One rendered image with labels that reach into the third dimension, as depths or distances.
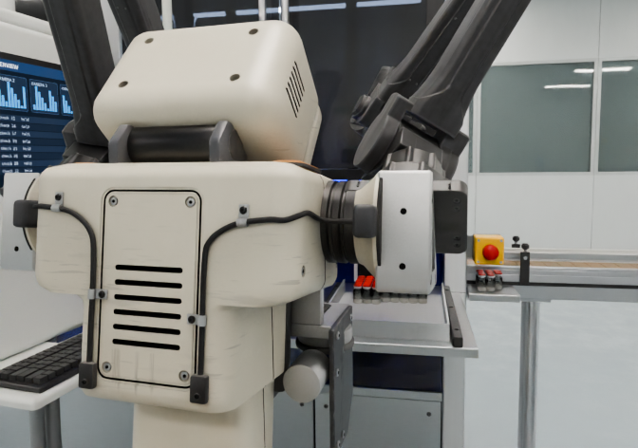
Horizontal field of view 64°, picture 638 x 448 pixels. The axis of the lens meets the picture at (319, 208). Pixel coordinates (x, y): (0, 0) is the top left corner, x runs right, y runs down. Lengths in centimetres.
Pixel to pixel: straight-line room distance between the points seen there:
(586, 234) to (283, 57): 588
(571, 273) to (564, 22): 494
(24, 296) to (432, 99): 106
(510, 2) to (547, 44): 560
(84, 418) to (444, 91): 157
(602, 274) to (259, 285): 126
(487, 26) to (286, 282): 36
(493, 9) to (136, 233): 44
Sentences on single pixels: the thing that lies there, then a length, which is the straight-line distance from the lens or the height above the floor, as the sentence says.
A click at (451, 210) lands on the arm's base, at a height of 119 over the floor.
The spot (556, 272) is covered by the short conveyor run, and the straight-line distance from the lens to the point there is 156.
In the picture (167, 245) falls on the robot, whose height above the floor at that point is 116.
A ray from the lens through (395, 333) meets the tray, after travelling 106.
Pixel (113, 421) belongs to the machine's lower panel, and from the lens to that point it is 184.
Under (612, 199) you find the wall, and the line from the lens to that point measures 634.
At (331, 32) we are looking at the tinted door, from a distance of 144.
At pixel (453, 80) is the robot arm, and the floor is 133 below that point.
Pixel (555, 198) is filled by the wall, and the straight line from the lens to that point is 618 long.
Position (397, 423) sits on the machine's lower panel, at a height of 50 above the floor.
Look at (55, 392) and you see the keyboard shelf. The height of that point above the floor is 80.
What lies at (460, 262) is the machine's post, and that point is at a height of 96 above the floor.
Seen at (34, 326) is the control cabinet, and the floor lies 85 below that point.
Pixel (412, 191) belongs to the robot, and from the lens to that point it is 47.
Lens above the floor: 124
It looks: 6 degrees down
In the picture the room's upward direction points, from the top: 1 degrees counter-clockwise
